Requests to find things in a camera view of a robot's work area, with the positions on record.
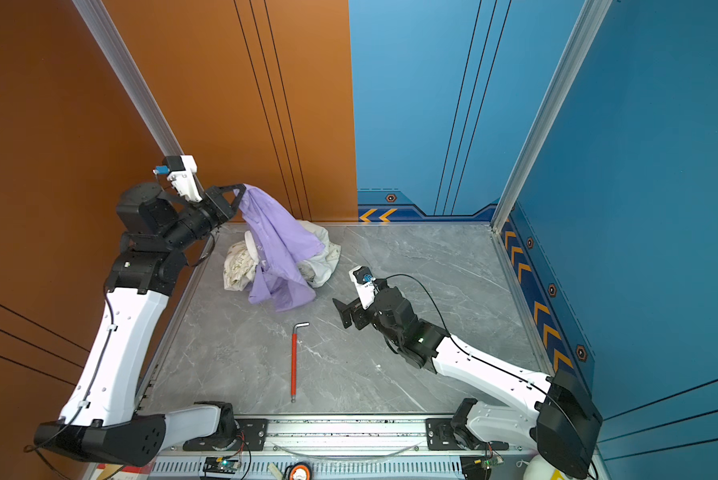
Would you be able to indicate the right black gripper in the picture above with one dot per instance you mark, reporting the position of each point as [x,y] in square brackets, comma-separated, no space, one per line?
[357,311]

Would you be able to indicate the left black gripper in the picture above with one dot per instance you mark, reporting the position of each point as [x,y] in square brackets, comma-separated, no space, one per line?
[215,205]

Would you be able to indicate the purple cloth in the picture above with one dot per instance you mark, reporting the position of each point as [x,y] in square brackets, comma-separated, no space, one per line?
[282,243]

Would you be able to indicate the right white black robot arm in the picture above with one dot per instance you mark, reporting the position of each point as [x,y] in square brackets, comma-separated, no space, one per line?
[552,415]

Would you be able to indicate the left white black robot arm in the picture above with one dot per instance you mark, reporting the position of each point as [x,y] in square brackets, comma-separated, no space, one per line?
[99,423]

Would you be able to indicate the white patterned cloth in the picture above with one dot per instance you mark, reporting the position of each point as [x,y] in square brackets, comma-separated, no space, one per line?
[242,260]

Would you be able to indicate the orange black tape measure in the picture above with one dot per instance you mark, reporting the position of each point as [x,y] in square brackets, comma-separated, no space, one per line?
[298,471]

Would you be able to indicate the green circuit board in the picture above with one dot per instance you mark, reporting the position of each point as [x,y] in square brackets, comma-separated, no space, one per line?
[221,465]

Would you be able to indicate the small right circuit board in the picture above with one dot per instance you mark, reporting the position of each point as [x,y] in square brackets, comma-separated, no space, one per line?
[491,460]

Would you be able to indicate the white plush toy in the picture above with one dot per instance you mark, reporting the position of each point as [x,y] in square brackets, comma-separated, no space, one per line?
[538,468]

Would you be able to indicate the red snack packet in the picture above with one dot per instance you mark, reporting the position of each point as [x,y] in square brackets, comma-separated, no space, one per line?
[121,472]

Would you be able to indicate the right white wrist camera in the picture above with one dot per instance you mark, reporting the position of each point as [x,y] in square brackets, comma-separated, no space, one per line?
[364,282]

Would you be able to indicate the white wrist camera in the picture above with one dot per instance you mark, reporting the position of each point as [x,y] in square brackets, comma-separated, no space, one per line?
[181,172]
[364,282]

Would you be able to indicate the red handled hex key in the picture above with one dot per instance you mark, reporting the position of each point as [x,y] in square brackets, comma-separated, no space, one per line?
[294,359]

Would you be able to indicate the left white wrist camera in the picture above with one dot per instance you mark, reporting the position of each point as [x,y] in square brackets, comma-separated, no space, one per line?
[181,172]

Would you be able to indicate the aluminium front rail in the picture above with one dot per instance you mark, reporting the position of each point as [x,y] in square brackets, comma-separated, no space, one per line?
[347,447]

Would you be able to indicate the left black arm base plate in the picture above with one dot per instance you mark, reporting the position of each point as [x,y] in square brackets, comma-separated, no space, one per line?
[250,435]

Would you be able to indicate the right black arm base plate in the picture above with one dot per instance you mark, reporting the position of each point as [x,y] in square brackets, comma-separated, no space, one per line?
[451,434]

